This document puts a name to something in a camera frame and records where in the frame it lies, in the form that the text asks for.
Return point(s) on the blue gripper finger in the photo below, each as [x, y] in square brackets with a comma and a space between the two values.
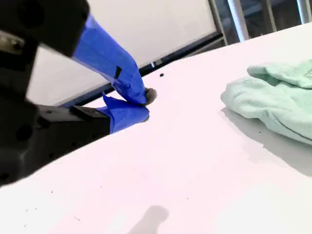
[122, 117]
[102, 53]

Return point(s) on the pale green T-shirt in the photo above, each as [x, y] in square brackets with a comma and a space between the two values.
[268, 102]

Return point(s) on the white board panel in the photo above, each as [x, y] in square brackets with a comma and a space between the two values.
[158, 29]

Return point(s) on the white metal post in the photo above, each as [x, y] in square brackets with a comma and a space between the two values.
[239, 19]
[306, 11]

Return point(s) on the thin grey metal post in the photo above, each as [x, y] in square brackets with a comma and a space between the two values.
[271, 14]

